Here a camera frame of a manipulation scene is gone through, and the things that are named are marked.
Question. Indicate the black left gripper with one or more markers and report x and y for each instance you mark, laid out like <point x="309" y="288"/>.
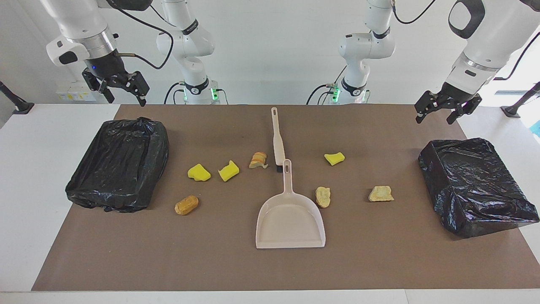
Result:
<point x="455" y="93"/>

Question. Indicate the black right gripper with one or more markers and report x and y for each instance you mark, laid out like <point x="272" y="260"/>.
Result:
<point x="105" y="65"/>

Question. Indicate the toast slice piece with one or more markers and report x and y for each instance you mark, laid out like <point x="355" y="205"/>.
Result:
<point x="381" y="194"/>

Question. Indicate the yellow sponge piece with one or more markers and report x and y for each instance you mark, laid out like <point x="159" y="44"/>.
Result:
<point x="334" y="158"/>
<point x="198" y="172"/>
<point x="228" y="171"/>

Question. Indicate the brown bread roll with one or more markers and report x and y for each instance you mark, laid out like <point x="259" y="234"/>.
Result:
<point x="186" y="204"/>

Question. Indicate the pale lumpy bread piece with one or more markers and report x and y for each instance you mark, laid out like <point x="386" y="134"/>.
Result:
<point x="323" y="197"/>

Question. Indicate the striped croissant piece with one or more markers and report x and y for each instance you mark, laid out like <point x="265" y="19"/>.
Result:
<point x="258" y="161"/>

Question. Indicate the beige hand brush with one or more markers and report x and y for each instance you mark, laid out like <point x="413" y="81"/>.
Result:
<point x="278" y="143"/>

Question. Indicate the beige plastic dustpan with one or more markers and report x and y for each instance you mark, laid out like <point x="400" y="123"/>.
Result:
<point x="291" y="223"/>

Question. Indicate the black bag lined bin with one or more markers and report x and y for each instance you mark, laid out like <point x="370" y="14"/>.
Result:
<point x="118" y="169"/>
<point x="472" y="185"/>

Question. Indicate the black stand foot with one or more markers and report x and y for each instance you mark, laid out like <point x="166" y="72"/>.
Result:
<point x="17" y="103"/>
<point x="519" y="103"/>

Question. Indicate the cyan blue object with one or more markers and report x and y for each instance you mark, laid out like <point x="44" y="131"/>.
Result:
<point x="536" y="128"/>

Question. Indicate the brown table mat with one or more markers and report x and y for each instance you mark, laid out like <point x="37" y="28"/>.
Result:
<point x="253" y="270"/>

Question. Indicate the white wall socket box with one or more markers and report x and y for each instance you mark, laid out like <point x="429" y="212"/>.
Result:
<point x="69" y="90"/>

